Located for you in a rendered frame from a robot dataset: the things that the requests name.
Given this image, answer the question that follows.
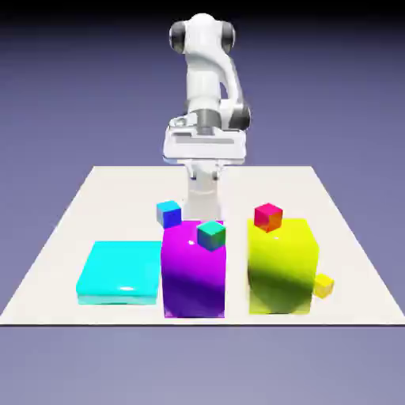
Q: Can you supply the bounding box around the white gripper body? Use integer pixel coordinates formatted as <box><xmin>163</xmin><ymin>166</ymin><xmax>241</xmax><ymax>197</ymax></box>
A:
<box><xmin>162</xmin><ymin>125</ymin><xmax>248</xmax><ymax>166</ymax></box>

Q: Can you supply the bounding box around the small blue cube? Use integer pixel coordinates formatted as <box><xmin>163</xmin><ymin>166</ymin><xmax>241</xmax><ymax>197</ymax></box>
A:
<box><xmin>156</xmin><ymin>199</ymin><xmax>183</xmax><ymax>229</ymax></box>

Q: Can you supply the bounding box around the small green cube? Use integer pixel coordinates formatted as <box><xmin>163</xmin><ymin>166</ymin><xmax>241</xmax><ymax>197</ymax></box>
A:
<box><xmin>196</xmin><ymin>219</ymin><xmax>227</xmax><ymax>253</ymax></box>

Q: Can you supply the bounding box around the small red cube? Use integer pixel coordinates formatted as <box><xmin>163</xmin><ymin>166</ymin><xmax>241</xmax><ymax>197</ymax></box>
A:
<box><xmin>253</xmin><ymin>202</ymin><xmax>284</xmax><ymax>234</ymax></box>

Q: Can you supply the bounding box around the small yellow cube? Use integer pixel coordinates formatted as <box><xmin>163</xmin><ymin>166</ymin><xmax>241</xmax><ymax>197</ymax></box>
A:
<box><xmin>312</xmin><ymin>273</ymin><xmax>335</xmax><ymax>300</ymax></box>

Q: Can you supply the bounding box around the large purple box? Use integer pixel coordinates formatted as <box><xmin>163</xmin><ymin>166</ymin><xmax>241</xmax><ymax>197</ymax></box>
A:
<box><xmin>160</xmin><ymin>219</ymin><xmax>228</xmax><ymax>320</ymax></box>

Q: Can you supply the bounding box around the large yellow box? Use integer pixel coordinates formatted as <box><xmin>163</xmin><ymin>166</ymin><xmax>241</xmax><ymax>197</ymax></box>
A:
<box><xmin>246</xmin><ymin>217</ymin><xmax>320</xmax><ymax>316</ymax></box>

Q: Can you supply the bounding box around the large cyan box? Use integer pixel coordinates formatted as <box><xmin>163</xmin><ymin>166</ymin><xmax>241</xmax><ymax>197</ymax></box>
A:
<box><xmin>75</xmin><ymin>240</ymin><xmax>163</xmax><ymax>306</ymax></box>

